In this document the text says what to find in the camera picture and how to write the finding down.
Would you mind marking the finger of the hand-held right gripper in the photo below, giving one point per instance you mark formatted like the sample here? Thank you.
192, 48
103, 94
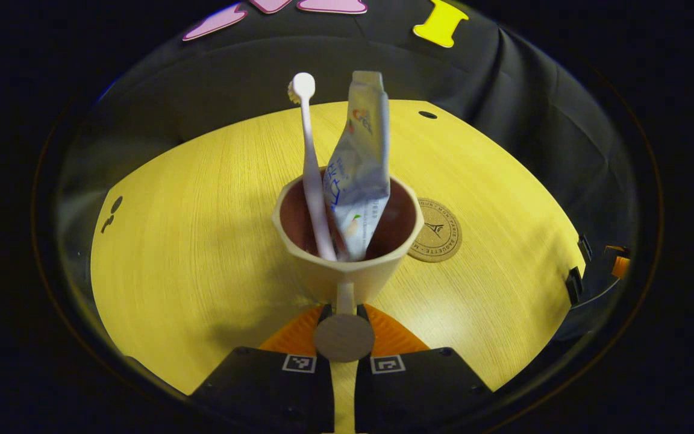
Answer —
622, 265

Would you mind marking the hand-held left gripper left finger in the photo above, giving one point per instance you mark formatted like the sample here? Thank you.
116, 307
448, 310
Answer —
275, 392

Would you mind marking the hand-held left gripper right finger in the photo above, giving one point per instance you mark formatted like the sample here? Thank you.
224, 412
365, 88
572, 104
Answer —
419, 392

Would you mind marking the round cork coaster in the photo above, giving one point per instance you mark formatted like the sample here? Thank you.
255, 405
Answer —
440, 232

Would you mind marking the white toothbrush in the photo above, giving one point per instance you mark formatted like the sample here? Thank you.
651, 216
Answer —
311, 169

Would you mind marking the white toothpaste tube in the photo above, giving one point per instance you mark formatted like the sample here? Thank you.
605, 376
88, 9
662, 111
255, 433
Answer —
362, 169

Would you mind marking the black round desk grommet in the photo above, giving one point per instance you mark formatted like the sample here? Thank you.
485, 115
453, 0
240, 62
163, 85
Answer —
427, 114

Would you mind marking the black desk edge bracket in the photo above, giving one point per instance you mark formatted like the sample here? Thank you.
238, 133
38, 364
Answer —
574, 285
585, 248

